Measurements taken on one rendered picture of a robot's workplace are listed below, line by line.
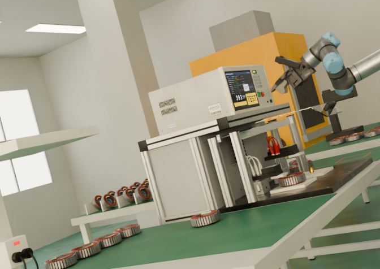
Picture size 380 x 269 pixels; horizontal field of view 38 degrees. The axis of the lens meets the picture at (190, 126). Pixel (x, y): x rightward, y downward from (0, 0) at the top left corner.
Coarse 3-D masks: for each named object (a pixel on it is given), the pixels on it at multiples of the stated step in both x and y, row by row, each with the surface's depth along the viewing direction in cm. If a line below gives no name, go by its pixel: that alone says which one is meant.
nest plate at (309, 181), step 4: (308, 180) 220; (312, 180) 220; (296, 184) 218; (300, 184) 214; (304, 184) 212; (308, 184) 216; (276, 188) 223; (280, 188) 219; (284, 188) 216; (288, 188) 216; (292, 188) 215; (296, 188) 214; (272, 192) 219; (276, 192) 219
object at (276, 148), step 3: (267, 138) 253; (270, 138) 252; (267, 141) 250; (273, 144) 252; (276, 144) 249; (270, 147) 250; (273, 147) 252; (276, 147) 247; (279, 147) 251; (270, 150) 250; (276, 150) 247; (279, 150) 251; (267, 153) 254; (270, 153) 253; (273, 153) 250; (276, 153) 248
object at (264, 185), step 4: (260, 180) 228; (264, 180) 229; (256, 184) 227; (260, 184) 226; (264, 184) 228; (268, 184) 231; (256, 188) 227; (260, 188) 226; (264, 188) 227; (268, 188) 230; (256, 192) 227; (260, 192) 226; (264, 192) 226
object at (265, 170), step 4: (276, 164) 227; (264, 168) 225; (268, 168) 224; (272, 168) 223; (276, 168) 223; (280, 168) 227; (264, 172) 225; (268, 172) 224; (272, 172) 223; (276, 172) 222; (280, 172) 226; (284, 172) 226; (252, 176) 229; (256, 176) 227; (260, 176) 226; (264, 176) 225; (268, 176) 224; (272, 176) 223; (276, 176) 223; (280, 176) 222; (256, 180) 228
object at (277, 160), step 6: (294, 144) 248; (282, 150) 246; (288, 150) 244; (294, 150) 244; (270, 156) 249; (276, 156) 247; (282, 156) 246; (288, 156) 245; (294, 156) 243; (276, 162) 248
